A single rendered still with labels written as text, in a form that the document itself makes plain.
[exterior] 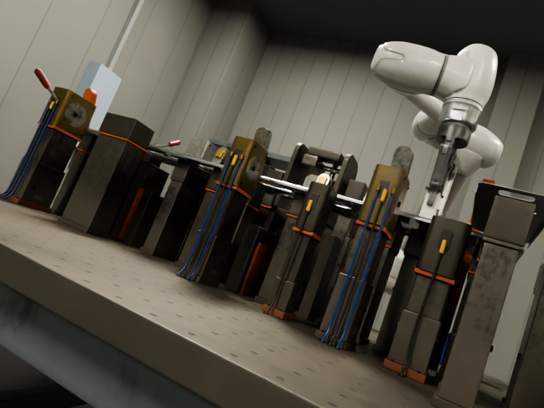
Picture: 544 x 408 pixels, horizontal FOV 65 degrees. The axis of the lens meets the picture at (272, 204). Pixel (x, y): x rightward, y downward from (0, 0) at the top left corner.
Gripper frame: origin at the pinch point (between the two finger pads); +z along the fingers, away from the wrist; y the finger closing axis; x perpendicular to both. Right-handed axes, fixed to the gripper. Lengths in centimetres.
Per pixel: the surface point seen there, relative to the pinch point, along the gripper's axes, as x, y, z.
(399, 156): -6.4, 17.9, -4.4
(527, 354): 24.1, 16.8, 24.4
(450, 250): 8.4, 23.5, 12.2
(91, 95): -104, 15, -4
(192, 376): -6, 67, 37
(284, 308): -17.9, 20.2, 32.6
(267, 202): -49, -16, 8
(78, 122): -102, 17, 6
